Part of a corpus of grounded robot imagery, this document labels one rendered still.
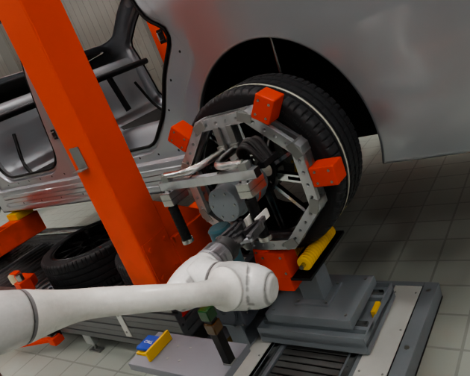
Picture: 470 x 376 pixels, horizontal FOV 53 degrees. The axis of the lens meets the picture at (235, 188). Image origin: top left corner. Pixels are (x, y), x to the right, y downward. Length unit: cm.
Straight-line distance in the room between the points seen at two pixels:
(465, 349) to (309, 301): 60
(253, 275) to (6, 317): 51
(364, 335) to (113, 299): 116
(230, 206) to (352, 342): 74
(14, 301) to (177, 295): 31
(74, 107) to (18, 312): 104
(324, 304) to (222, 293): 102
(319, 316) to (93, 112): 118
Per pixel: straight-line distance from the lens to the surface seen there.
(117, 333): 265
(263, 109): 154
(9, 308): 90
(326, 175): 153
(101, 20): 827
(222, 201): 160
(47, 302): 94
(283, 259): 179
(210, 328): 148
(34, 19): 183
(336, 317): 197
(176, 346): 177
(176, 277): 120
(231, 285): 108
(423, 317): 210
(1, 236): 374
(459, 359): 203
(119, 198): 185
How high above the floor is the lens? 137
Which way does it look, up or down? 17 degrees down
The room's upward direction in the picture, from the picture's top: 22 degrees counter-clockwise
